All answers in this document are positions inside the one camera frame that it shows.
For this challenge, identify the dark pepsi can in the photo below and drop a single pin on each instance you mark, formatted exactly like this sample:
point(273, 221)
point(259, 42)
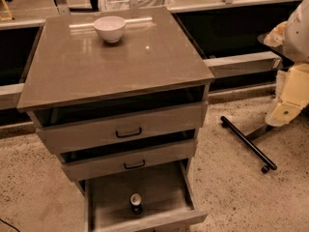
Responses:
point(136, 203)

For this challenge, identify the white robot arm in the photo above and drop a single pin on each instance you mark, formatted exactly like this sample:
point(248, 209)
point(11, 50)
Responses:
point(291, 65)

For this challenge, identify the grey drawer cabinet with countertop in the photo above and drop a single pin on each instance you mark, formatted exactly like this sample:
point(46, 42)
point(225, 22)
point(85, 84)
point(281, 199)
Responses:
point(75, 76)

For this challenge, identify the top grey drawer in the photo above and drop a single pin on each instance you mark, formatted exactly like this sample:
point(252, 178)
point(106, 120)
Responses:
point(89, 134)

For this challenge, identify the open bottom grey drawer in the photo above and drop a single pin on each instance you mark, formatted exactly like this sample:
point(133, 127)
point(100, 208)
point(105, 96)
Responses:
point(168, 202)

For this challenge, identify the middle grey drawer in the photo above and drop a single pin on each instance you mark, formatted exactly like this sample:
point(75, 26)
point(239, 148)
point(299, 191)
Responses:
point(107, 165)

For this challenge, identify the white ceramic bowl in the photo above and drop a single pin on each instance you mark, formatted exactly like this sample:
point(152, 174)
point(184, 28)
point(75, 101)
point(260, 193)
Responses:
point(110, 28)

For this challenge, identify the black rolling side table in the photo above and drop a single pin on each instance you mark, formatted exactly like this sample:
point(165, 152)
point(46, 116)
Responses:
point(248, 139)

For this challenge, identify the yellow object at left edge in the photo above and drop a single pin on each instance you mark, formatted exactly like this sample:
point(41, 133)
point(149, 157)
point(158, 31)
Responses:
point(5, 13)

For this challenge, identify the black top drawer handle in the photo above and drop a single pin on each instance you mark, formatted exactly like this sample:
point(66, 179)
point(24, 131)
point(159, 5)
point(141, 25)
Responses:
point(136, 132)

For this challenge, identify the black drawer handle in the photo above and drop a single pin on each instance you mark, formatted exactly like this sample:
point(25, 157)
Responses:
point(130, 166)
point(136, 132)

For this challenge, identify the black middle drawer handle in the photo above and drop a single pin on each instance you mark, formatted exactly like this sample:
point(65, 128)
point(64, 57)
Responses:
point(130, 166)

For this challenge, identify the wire mesh basket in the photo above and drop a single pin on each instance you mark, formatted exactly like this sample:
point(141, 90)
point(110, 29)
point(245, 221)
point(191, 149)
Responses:
point(119, 5)

